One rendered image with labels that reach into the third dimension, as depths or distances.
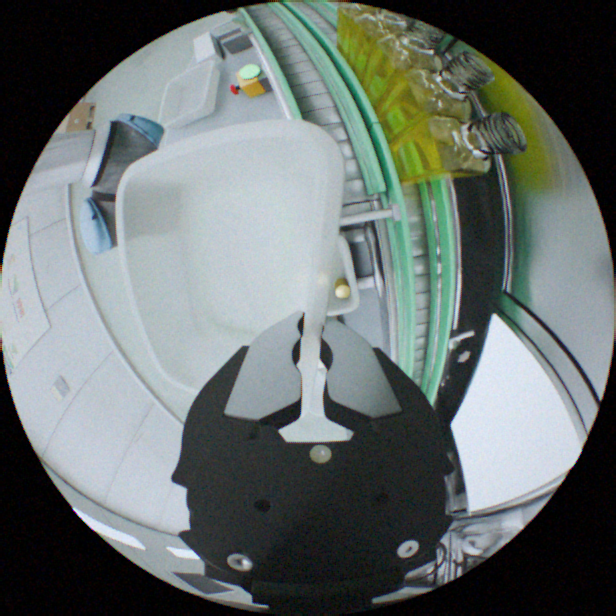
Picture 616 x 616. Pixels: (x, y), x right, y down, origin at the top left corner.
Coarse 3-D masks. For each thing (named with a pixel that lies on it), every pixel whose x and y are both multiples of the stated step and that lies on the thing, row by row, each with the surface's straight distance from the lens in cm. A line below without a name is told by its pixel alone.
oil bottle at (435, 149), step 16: (416, 128) 22; (432, 128) 19; (448, 128) 18; (400, 144) 26; (416, 144) 22; (432, 144) 20; (448, 144) 18; (464, 144) 18; (400, 160) 27; (416, 160) 23; (432, 160) 20; (448, 160) 18; (464, 160) 18; (480, 160) 19; (400, 176) 29; (416, 176) 24; (432, 176) 22; (448, 176) 23; (464, 176) 24
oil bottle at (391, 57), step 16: (384, 48) 25; (400, 48) 23; (368, 64) 30; (384, 64) 25; (400, 64) 23; (416, 64) 23; (432, 64) 24; (368, 80) 31; (384, 80) 26; (368, 96) 33; (384, 96) 28
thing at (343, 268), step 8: (344, 240) 39; (344, 248) 39; (336, 256) 47; (344, 256) 40; (336, 264) 47; (344, 264) 45; (352, 264) 40; (336, 272) 48; (344, 272) 48; (352, 272) 40; (352, 280) 41; (352, 288) 42; (336, 296) 49; (352, 296) 45; (328, 304) 46; (336, 304) 46; (344, 304) 45; (352, 304) 44; (328, 312) 44; (336, 312) 44; (344, 312) 44
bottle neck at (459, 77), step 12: (456, 60) 18; (468, 60) 18; (480, 60) 20; (444, 72) 20; (456, 72) 19; (468, 72) 18; (480, 72) 18; (492, 72) 20; (444, 84) 20; (456, 84) 19; (468, 84) 19; (480, 84) 19; (456, 96) 21
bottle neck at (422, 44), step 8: (416, 24) 22; (424, 24) 21; (408, 32) 23; (416, 32) 22; (424, 32) 22; (432, 32) 22; (440, 32) 22; (408, 40) 23; (416, 40) 23; (424, 40) 22; (432, 40) 22; (440, 40) 23; (416, 48) 23; (424, 48) 23; (432, 48) 24
